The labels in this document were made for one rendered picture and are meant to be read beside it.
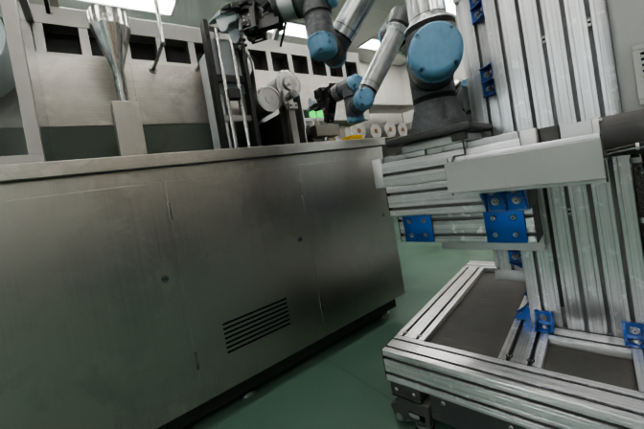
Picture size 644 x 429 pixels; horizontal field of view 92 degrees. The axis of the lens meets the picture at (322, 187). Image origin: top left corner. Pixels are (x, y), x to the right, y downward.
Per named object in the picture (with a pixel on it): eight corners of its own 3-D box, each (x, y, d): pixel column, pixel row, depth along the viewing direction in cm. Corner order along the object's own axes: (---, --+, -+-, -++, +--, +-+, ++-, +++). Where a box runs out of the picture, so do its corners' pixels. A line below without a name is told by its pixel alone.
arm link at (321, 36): (344, 60, 88) (337, 22, 87) (334, 46, 77) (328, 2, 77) (317, 68, 90) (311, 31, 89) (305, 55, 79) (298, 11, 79)
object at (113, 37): (116, 170, 114) (88, 17, 113) (114, 174, 126) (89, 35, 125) (158, 166, 123) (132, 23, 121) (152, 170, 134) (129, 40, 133)
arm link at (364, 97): (431, 0, 116) (375, 114, 113) (419, 16, 127) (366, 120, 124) (405, -16, 115) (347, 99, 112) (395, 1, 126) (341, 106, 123)
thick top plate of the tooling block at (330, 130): (317, 136, 161) (315, 124, 161) (281, 149, 193) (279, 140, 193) (340, 134, 170) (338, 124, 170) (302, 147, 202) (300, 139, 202)
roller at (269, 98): (261, 110, 147) (256, 85, 146) (241, 124, 167) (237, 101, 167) (283, 110, 154) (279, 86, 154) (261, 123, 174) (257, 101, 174)
